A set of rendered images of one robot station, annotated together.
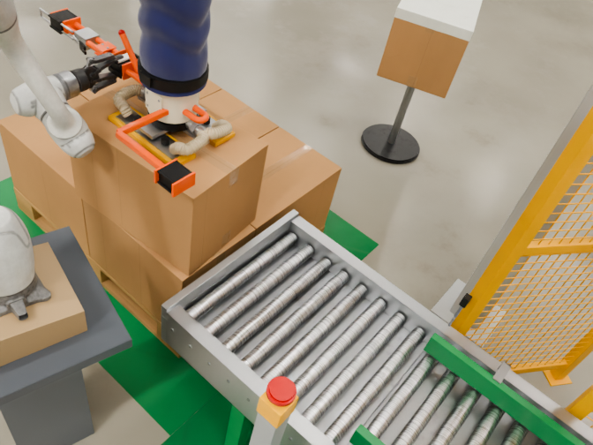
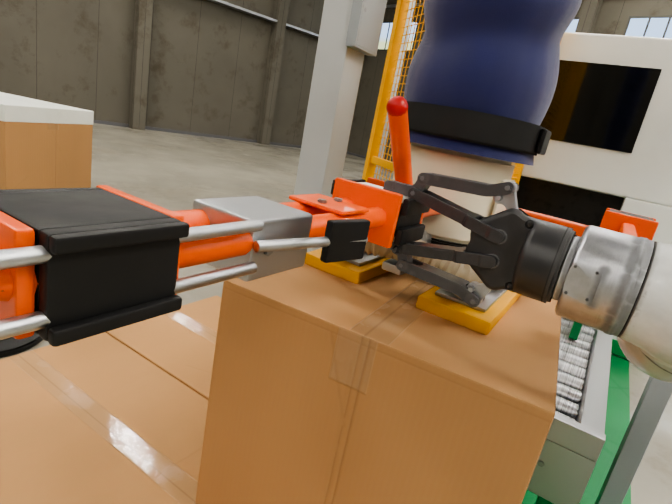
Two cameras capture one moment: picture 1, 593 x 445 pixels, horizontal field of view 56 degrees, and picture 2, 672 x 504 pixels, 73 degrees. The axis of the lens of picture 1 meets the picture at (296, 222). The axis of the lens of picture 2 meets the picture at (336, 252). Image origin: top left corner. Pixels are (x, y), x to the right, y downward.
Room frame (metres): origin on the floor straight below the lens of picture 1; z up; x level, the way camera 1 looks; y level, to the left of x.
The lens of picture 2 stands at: (1.73, 1.25, 1.17)
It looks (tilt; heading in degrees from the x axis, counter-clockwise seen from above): 16 degrees down; 270
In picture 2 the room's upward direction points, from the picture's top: 11 degrees clockwise
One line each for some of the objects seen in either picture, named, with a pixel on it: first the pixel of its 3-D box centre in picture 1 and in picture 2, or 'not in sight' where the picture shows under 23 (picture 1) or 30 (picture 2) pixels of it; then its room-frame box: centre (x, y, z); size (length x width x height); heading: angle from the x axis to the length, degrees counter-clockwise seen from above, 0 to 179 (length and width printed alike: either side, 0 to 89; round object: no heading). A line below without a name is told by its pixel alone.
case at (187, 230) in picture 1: (167, 170); (407, 380); (1.56, 0.52, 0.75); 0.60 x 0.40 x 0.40; 65
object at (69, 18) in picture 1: (65, 20); (70, 248); (1.87, 1.03, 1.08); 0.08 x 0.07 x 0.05; 60
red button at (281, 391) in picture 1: (281, 393); not in sight; (0.64, -0.06, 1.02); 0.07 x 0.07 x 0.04
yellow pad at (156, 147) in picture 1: (151, 132); (487, 279); (1.48, 0.56, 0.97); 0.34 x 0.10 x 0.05; 60
